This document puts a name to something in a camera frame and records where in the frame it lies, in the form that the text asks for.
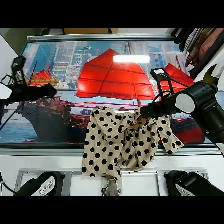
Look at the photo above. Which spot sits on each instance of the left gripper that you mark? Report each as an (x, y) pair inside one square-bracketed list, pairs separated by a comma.
[(45, 91)]

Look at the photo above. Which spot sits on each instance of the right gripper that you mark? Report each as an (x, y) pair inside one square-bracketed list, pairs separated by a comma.
[(155, 108)]

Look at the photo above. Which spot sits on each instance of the beige black-dotted shirt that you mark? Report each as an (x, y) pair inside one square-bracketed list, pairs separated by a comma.
[(110, 140)]

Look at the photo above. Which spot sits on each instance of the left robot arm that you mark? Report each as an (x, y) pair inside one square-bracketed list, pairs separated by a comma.
[(20, 94)]

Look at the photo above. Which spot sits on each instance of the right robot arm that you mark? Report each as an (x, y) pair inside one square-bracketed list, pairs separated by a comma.
[(206, 103)]

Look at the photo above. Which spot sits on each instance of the heap of clothes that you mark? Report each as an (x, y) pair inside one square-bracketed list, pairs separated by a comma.
[(196, 41)]

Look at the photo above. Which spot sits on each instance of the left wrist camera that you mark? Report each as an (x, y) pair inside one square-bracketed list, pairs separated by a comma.
[(18, 68)]

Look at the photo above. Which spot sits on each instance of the silver frame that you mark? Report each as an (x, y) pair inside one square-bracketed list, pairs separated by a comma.
[(140, 183)]

